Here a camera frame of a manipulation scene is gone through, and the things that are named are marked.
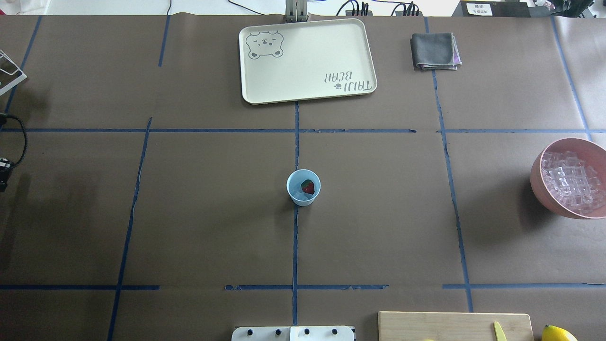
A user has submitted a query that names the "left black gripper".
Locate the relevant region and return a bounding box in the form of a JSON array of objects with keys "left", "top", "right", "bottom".
[{"left": 0, "top": 158, "right": 16, "bottom": 192}]

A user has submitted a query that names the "clear ice cubes pile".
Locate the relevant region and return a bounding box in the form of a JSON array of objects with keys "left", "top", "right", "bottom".
[{"left": 541, "top": 151, "right": 606, "bottom": 215}]

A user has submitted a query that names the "wooden cutting board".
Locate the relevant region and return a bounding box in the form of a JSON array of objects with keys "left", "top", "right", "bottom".
[{"left": 377, "top": 311, "right": 534, "bottom": 341}]

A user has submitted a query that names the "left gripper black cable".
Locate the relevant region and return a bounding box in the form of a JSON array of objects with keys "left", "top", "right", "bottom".
[{"left": 0, "top": 113, "right": 28, "bottom": 167}]

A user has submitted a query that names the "grey metal post mount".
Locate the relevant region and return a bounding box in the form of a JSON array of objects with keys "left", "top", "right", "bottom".
[{"left": 285, "top": 0, "right": 309, "bottom": 23}]

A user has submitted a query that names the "light blue cup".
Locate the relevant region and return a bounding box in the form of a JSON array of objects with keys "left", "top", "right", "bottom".
[{"left": 286, "top": 169, "right": 322, "bottom": 207}]

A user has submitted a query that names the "pink bowl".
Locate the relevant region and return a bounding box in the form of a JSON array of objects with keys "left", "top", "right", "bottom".
[{"left": 530, "top": 138, "right": 606, "bottom": 220}]

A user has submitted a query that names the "folded grey cloth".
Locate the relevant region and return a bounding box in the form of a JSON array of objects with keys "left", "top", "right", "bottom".
[{"left": 410, "top": 32, "right": 463, "bottom": 71}]

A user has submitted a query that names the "cream bear tray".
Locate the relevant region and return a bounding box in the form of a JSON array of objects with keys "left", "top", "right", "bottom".
[{"left": 239, "top": 18, "right": 377, "bottom": 105}]

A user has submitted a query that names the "black power strip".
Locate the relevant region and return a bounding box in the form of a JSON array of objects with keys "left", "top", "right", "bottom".
[{"left": 336, "top": 0, "right": 422, "bottom": 17}]

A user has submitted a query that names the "white wire cup rack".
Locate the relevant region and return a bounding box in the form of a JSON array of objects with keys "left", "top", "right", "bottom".
[{"left": 0, "top": 50, "right": 27, "bottom": 95}]

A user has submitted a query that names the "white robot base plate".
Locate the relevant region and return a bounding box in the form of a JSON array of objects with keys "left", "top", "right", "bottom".
[{"left": 231, "top": 325, "right": 356, "bottom": 341}]

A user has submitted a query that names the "red strawberry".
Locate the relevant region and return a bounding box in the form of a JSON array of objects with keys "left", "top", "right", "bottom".
[{"left": 300, "top": 179, "right": 315, "bottom": 196}]

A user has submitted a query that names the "yellow plastic knife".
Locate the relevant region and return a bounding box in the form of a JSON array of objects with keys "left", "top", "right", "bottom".
[{"left": 493, "top": 321, "right": 507, "bottom": 341}]

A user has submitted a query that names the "yellow lemon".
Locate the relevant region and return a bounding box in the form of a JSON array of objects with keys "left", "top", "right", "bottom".
[{"left": 541, "top": 324, "right": 578, "bottom": 341}]

